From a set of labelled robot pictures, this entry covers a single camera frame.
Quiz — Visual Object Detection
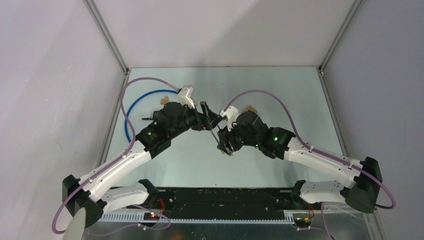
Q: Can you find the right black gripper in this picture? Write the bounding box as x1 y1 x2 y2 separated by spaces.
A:
217 117 260 156

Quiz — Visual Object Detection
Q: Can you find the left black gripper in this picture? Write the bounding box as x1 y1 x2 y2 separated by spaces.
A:
169 101 222 139

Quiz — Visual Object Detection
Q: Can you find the large brass padlock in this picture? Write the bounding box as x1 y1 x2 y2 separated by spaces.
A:
243 106 257 114

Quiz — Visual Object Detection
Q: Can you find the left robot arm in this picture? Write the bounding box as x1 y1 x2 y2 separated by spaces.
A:
62 101 226 229

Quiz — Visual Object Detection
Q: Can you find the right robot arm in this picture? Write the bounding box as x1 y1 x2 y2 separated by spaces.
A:
217 111 382 214

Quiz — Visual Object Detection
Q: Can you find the small brass padlock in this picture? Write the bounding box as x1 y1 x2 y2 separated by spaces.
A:
160 96 170 105

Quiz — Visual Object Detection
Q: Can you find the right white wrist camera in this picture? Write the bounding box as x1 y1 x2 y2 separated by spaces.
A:
219 105 239 132

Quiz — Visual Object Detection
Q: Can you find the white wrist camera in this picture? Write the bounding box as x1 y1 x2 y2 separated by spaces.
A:
177 85 196 109
219 105 239 132

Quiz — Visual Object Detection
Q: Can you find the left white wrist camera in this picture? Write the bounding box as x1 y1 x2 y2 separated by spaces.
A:
177 85 196 109

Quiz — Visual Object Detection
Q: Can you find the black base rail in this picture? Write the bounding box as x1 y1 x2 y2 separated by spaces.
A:
143 187 321 221

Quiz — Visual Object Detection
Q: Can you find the blue cable lock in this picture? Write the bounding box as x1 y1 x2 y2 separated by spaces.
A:
123 89 178 134

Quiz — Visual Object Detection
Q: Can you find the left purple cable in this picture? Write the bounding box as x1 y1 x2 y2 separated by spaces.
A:
51 77 181 235

